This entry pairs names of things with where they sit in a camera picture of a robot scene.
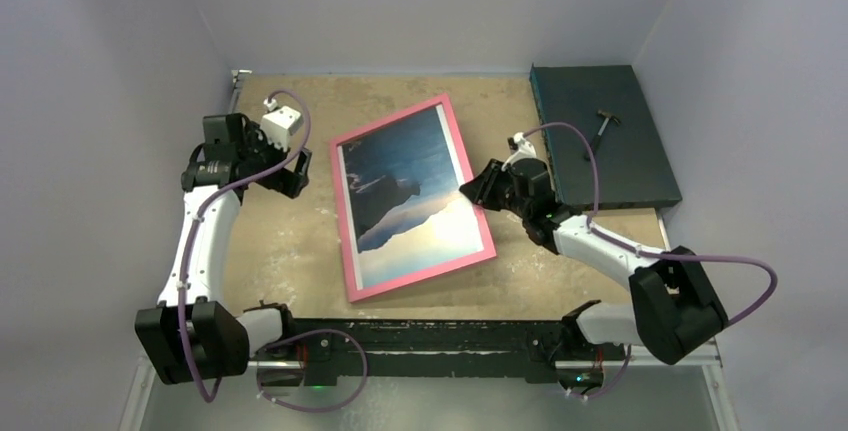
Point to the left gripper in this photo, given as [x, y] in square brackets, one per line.
[288, 182]

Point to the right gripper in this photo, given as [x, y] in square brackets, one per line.
[482, 190]

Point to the seascape photo print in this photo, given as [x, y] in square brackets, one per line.
[411, 196]

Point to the pink picture frame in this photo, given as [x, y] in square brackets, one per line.
[338, 216]

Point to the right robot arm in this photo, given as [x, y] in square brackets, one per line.
[673, 307]

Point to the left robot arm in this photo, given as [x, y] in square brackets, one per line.
[189, 335]

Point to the small hammer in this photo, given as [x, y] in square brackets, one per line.
[607, 118]

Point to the dark blue box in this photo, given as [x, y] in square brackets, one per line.
[631, 168]

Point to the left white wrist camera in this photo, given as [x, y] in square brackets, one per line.
[279, 124]

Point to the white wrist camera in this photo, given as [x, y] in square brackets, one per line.
[520, 148]
[279, 124]

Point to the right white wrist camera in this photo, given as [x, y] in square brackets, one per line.
[520, 148]

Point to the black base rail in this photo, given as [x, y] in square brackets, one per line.
[537, 351]

